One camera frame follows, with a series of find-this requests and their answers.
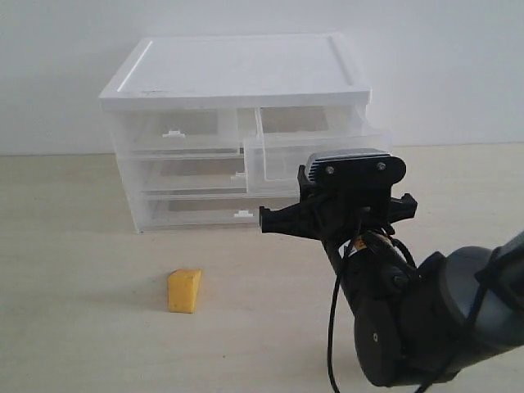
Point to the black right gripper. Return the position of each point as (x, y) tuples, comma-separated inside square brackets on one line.
[(332, 216)]

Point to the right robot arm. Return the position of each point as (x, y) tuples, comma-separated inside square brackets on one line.
[(414, 324)]

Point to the white plastic drawer cabinet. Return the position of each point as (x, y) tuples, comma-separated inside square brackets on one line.
[(241, 73)]

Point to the clear bottom wide drawer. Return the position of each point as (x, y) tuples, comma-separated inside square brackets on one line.
[(224, 210)]

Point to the clear wide drawer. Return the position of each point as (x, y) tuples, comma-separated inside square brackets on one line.
[(190, 175), (224, 210)]

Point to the clear middle wide drawer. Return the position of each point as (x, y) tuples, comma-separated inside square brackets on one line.
[(190, 175)]

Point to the yellow cheese wedge block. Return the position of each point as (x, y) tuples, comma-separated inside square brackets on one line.
[(183, 287)]

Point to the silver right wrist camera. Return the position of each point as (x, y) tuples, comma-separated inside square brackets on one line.
[(358, 168)]

